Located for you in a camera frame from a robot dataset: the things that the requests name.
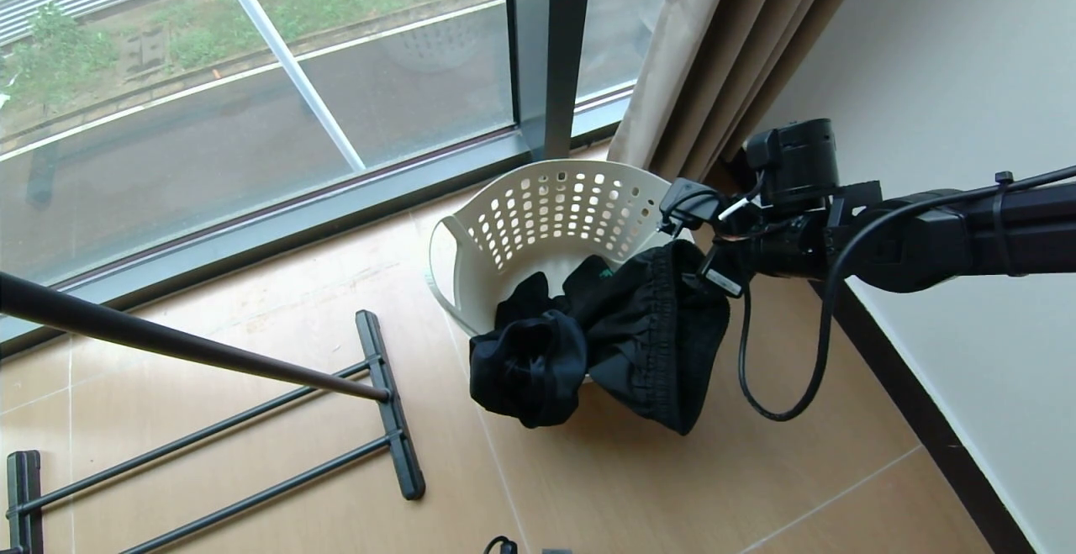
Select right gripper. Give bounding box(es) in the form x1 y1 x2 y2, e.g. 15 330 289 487
696 206 843 298

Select black shorts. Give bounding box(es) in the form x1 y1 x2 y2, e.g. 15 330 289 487
562 239 732 437

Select white laundry basket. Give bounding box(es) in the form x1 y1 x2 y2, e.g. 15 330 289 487
426 158 695 338

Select black clothes rack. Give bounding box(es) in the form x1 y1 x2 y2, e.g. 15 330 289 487
0 271 426 554

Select beige curtain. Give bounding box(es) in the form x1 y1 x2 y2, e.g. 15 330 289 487
606 0 877 187

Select window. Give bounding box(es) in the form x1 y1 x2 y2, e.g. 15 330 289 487
0 0 678 361

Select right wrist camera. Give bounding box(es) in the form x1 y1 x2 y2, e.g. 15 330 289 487
658 176 725 240

